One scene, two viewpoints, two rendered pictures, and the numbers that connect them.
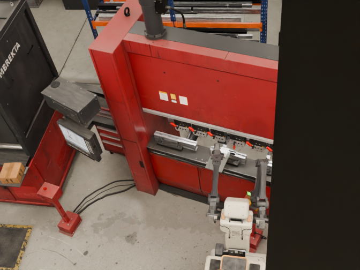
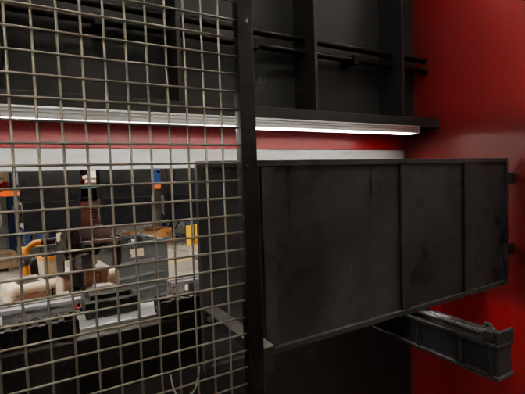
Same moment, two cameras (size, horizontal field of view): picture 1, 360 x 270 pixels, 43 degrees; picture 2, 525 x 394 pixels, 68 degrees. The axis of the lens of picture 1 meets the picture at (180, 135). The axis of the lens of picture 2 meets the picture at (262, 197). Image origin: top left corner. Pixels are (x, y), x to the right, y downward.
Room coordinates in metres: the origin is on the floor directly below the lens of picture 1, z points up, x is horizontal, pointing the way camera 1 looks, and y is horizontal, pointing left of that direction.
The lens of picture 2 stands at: (3.66, -1.59, 1.30)
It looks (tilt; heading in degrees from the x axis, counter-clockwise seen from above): 3 degrees down; 118
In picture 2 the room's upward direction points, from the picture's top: 2 degrees counter-clockwise
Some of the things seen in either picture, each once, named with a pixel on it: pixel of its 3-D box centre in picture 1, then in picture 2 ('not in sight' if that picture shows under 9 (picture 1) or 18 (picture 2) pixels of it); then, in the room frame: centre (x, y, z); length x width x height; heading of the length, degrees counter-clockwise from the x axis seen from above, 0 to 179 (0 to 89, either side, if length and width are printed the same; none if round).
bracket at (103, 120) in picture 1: (99, 127); not in sight; (3.36, 0.84, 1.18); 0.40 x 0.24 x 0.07; 58
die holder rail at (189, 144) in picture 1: (175, 140); not in sight; (3.19, 0.06, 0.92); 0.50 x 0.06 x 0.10; 58
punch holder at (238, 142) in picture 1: (238, 137); (186, 192); (2.81, -0.56, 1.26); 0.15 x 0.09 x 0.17; 58
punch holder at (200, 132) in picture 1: (200, 128); not in sight; (3.02, -0.22, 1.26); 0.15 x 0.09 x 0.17; 58
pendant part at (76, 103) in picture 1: (81, 124); not in sight; (3.13, 0.94, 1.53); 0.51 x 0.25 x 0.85; 46
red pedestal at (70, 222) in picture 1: (59, 208); not in sight; (2.94, 1.50, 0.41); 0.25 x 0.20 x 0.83; 148
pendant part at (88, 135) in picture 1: (81, 138); not in sight; (3.03, 0.96, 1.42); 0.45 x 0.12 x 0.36; 46
